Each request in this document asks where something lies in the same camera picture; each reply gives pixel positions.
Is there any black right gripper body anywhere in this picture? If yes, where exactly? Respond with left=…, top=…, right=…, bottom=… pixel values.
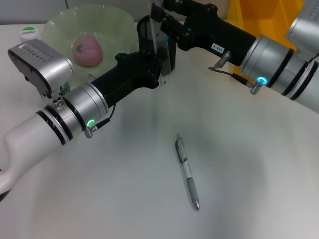
left=178, top=4, right=257, bottom=67

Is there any gripper connector cable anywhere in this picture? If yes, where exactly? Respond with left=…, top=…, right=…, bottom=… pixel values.
left=208, top=51, right=269, bottom=95
left=83, top=103, right=117, bottom=139

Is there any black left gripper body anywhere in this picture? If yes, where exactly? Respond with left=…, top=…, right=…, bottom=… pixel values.
left=91, top=52, right=160, bottom=107

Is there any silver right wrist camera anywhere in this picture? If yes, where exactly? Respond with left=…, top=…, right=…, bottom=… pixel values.
left=285, top=0, right=319, bottom=58

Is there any pink peach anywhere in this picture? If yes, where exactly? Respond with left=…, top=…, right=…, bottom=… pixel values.
left=72, top=35, right=104, bottom=67

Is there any yellow plastic bin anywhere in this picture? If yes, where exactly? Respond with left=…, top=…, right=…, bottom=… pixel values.
left=228, top=0, right=306, bottom=25

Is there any right gripper connector cable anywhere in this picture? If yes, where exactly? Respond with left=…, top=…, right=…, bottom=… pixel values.
left=208, top=51, right=269, bottom=95

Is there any translucent green fruit bowl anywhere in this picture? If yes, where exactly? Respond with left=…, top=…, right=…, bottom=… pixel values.
left=41, top=6, right=139, bottom=83

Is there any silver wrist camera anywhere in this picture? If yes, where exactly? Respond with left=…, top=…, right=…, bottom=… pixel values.
left=285, top=0, right=319, bottom=58
left=7, top=38, right=74, bottom=99

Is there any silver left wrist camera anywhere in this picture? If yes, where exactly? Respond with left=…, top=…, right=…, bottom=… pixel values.
left=7, top=38, right=74, bottom=99

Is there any black mesh pen holder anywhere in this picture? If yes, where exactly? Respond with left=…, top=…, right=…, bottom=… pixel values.
left=137, top=14, right=178, bottom=75

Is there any silver ballpoint pen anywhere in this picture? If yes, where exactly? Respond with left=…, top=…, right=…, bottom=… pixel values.
left=174, top=133, right=200, bottom=211

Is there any clear bottle with green label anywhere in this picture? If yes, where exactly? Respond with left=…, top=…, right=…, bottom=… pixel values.
left=19, top=25, right=73, bottom=98

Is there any transparent plastic ruler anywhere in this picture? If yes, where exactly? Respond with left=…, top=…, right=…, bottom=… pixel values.
left=149, top=3, right=173, bottom=87

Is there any left gripper connector cable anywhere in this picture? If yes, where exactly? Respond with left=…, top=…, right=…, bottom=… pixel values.
left=83, top=103, right=117, bottom=139

